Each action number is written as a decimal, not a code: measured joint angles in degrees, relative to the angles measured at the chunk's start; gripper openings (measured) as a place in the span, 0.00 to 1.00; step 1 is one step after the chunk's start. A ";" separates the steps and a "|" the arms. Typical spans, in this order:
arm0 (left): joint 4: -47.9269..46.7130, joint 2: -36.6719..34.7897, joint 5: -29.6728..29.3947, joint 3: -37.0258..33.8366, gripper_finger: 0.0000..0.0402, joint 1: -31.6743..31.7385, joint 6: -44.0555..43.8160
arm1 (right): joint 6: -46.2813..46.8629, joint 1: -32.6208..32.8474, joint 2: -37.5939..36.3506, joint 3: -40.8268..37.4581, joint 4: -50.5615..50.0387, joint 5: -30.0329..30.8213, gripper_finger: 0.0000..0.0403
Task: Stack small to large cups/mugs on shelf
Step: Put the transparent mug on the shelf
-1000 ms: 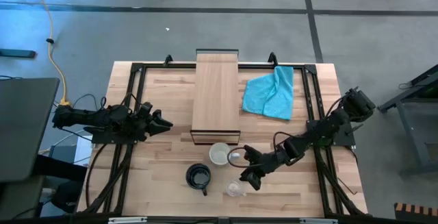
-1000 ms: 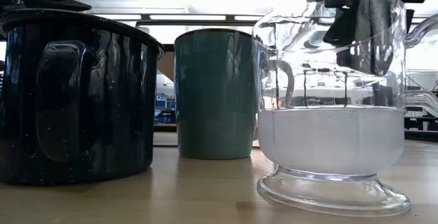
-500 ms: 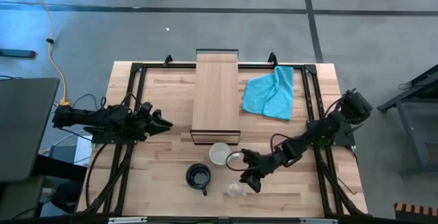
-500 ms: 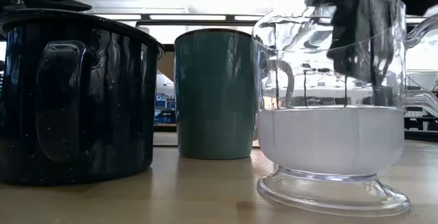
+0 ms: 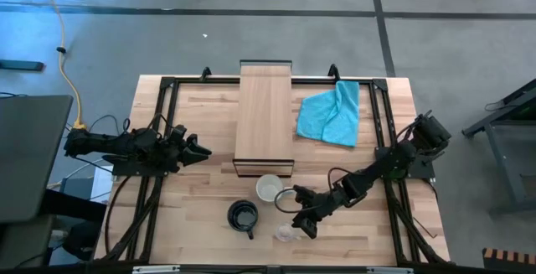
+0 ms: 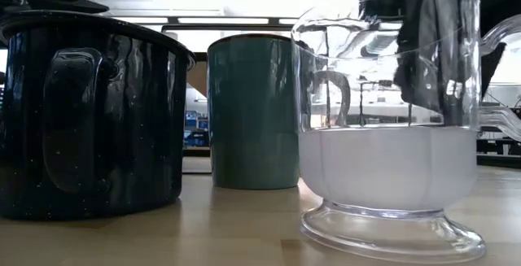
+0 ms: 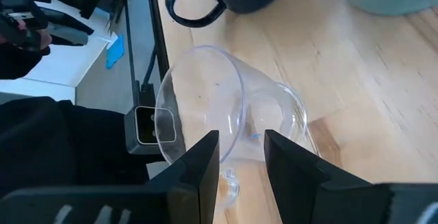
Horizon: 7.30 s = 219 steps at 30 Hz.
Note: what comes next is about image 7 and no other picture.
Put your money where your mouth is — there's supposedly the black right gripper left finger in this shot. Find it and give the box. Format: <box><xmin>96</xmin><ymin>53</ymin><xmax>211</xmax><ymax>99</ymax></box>
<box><xmin>0</xmin><ymin>129</ymin><xmax>220</xmax><ymax>224</ymax></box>

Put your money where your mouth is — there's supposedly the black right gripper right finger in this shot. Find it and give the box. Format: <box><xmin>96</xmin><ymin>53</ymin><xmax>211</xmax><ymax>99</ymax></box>
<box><xmin>264</xmin><ymin>129</ymin><xmax>438</xmax><ymax>224</ymax></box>

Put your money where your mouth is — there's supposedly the clear plastic cup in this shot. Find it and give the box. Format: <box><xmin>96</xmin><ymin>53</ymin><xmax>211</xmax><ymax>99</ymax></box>
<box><xmin>154</xmin><ymin>45</ymin><xmax>321</xmax><ymax>214</ymax></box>

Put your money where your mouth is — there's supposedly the person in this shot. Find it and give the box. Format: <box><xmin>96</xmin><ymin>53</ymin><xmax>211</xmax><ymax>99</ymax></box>
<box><xmin>0</xmin><ymin>42</ymin><xmax>151</xmax><ymax>197</ymax></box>

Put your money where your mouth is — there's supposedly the blue rag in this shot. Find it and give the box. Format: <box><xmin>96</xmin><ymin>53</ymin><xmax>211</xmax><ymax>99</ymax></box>
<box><xmin>105</xmin><ymin>34</ymin><xmax>125</xmax><ymax>70</ymax></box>

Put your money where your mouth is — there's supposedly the white desk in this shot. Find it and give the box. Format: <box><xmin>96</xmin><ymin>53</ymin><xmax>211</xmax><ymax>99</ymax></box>
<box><xmin>0</xmin><ymin>0</ymin><xmax>119</xmax><ymax>102</ymax></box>

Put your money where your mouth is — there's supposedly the black table-level camera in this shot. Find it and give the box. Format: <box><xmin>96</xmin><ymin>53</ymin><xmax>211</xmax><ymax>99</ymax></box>
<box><xmin>123</xmin><ymin>105</ymin><xmax>177</xmax><ymax>155</ymax></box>

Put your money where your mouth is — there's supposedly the black camera cable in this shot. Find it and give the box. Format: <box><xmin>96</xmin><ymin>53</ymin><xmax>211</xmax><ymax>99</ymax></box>
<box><xmin>141</xmin><ymin>45</ymin><xmax>159</xmax><ymax>108</ymax></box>

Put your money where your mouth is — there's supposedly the black teleoperation handle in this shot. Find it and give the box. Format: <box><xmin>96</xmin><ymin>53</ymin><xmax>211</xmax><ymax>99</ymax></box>
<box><xmin>0</xmin><ymin>0</ymin><xmax>49</xmax><ymax>52</ymax></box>

